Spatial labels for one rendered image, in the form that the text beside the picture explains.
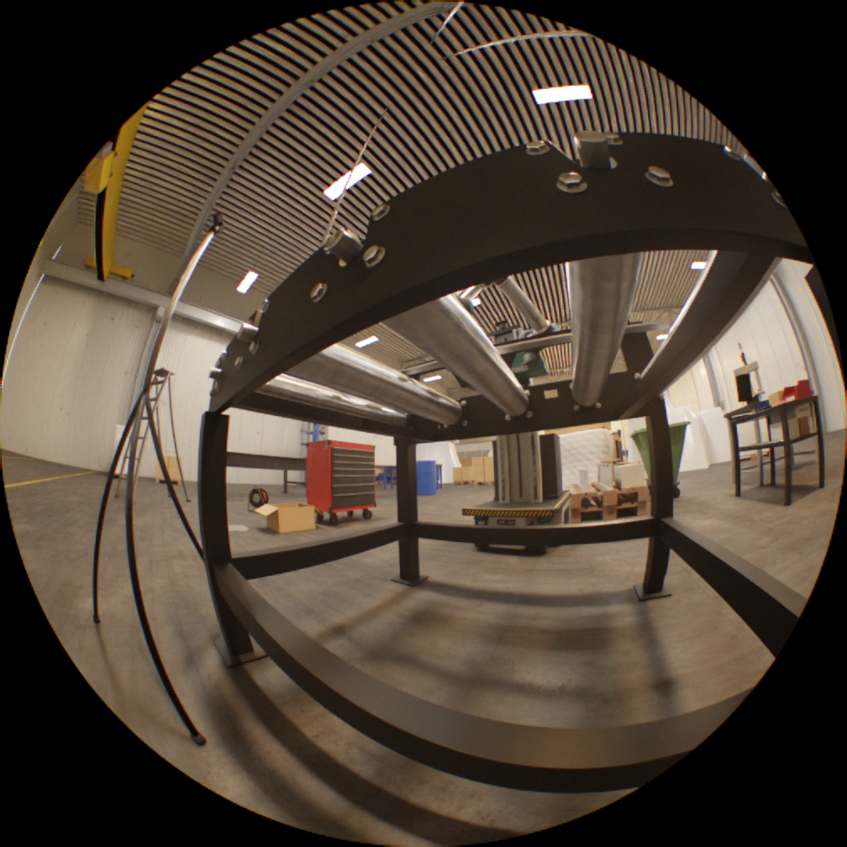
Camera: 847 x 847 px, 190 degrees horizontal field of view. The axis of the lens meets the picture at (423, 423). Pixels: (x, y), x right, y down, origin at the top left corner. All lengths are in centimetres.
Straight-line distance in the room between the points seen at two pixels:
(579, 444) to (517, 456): 240
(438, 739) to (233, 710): 59
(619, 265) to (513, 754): 49
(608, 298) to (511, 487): 182
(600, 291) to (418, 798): 85
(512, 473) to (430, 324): 177
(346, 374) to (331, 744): 86
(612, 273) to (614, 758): 48
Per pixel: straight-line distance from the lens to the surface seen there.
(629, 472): 275
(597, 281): 36
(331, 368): 58
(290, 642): 44
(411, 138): 817
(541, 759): 29
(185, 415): 1034
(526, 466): 202
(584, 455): 431
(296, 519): 263
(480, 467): 938
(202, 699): 85
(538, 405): 111
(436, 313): 38
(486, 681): 81
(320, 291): 33
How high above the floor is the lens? 60
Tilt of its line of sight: 11 degrees up
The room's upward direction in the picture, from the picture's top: 2 degrees counter-clockwise
